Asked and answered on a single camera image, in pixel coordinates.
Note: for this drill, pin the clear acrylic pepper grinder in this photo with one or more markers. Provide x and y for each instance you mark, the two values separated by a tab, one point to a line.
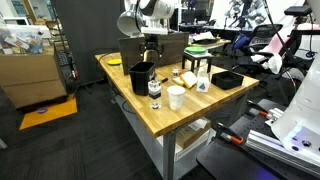
154	90

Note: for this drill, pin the white paper cup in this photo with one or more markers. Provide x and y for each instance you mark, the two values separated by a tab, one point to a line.
176	94

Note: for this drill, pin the yellow plate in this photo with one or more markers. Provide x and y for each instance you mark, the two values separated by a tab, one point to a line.
114	62

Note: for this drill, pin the small clear salt shaker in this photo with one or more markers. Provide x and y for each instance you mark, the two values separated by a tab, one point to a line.
175	72

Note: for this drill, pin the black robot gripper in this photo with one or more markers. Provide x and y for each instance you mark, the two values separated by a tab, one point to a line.
151	44

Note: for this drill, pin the toy bread slices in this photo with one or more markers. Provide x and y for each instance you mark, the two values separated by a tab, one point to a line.
188	79

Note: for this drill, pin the small white carton box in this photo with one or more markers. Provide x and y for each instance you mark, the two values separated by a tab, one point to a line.
203	82

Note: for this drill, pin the cardboard box under table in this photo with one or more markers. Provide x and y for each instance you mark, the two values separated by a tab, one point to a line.
190	133

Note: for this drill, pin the small dark wooden stool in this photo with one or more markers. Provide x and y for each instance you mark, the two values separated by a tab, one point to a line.
196	59

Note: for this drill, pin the orange handled clamp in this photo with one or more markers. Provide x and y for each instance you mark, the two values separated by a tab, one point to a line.
229	134

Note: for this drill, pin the wooden cabinet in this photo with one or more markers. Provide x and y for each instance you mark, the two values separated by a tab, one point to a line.
33	78

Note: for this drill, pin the green plastic plate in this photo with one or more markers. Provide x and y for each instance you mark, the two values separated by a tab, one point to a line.
195	50

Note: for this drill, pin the black shallow tray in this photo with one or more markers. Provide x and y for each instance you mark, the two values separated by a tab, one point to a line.
227	80

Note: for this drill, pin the dark wooden back panel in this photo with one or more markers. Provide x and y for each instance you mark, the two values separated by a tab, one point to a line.
174	45

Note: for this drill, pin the black trash bin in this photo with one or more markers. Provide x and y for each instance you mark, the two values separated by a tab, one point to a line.
141	73

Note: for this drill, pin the black office chair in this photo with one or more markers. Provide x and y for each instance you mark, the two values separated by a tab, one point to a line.
249	44

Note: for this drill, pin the clear plastic storage bin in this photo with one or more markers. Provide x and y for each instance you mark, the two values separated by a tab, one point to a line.
20	40

